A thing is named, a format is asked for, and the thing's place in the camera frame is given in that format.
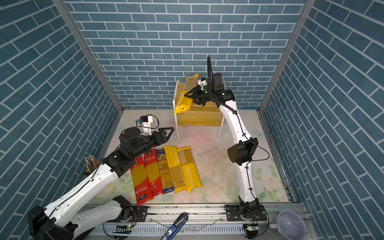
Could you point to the red spaghetti bag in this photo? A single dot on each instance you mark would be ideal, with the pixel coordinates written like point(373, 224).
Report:
point(141, 182)
point(153, 172)

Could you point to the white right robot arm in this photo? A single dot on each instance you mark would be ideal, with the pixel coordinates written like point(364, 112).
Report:
point(241, 153)

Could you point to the yellow pencil cup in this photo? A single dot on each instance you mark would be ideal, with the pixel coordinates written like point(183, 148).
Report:
point(91, 165)

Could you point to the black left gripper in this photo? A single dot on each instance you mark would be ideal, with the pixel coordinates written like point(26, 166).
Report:
point(162, 138)

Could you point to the blue moli pasta bag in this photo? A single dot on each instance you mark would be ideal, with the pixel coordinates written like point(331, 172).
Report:
point(166, 179)

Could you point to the white bowl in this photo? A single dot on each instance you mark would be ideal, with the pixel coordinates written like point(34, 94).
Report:
point(290, 226)

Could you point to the red spaghetti bag inner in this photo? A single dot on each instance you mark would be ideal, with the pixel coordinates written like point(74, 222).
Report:
point(153, 172)

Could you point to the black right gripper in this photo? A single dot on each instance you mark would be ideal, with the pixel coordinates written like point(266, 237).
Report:
point(196, 96)

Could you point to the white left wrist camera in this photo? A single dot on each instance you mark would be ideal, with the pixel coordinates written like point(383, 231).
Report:
point(145, 121)

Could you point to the wooden two-tier shelf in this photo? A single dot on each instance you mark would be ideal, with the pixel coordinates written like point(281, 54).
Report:
point(204, 116)

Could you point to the blue black handheld tool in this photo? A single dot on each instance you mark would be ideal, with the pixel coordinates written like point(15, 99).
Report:
point(176, 226)

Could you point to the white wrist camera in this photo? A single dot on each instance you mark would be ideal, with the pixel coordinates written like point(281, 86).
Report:
point(202, 83)
point(145, 121)

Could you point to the aluminium mounting rail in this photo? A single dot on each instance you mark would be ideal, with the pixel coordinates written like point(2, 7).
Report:
point(170, 220)

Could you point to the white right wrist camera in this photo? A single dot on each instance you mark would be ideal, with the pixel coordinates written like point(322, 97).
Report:
point(202, 83)

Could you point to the red spaghetti bag outer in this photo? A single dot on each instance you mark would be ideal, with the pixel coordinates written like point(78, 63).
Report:
point(141, 182)

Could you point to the yellow pastatime bag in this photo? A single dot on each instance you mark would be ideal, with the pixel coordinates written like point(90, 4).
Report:
point(175, 167)
point(189, 169)
point(184, 103)

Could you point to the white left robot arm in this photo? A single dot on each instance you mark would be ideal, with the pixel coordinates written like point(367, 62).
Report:
point(90, 186)

